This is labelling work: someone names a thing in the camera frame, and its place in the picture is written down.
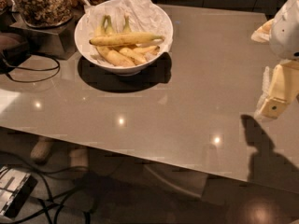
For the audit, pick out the beige shoe right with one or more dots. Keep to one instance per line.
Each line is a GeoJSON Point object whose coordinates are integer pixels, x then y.
{"type": "Point", "coordinates": [79, 162]}

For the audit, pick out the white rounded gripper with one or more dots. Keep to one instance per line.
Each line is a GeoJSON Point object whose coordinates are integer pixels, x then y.
{"type": "Point", "coordinates": [286, 32]}

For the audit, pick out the glass jar of nuts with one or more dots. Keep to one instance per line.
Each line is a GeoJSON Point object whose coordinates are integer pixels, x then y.
{"type": "Point", "coordinates": [44, 13]}

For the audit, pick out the dark round object left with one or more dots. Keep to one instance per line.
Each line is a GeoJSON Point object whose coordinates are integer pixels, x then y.
{"type": "Point", "coordinates": [14, 50]}

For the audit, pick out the yellow banana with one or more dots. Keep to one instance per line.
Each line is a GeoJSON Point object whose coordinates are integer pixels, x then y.
{"type": "Point", "coordinates": [137, 58]}
{"type": "Point", "coordinates": [154, 49]}
{"type": "Point", "coordinates": [122, 39]}
{"type": "Point", "coordinates": [109, 54]}

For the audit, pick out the beige shoe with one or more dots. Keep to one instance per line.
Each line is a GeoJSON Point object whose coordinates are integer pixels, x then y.
{"type": "Point", "coordinates": [41, 150]}
{"type": "Point", "coordinates": [79, 162]}

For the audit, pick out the dark wooden stand block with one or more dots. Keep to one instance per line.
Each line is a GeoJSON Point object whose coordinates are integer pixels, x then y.
{"type": "Point", "coordinates": [58, 42]}

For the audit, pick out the white ceramic bowl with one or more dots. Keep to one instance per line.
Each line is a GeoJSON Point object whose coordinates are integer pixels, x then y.
{"type": "Point", "coordinates": [85, 31]}

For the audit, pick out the white crumpled paper liner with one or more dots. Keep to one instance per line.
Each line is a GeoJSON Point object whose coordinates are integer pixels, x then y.
{"type": "Point", "coordinates": [140, 13]}

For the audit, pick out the beige shoe left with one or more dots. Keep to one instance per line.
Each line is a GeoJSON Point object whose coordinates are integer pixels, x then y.
{"type": "Point", "coordinates": [41, 150]}

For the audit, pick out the silver black device on floor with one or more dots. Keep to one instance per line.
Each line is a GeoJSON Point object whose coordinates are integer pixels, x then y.
{"type": "Point", "coordinates": [15, 188]}

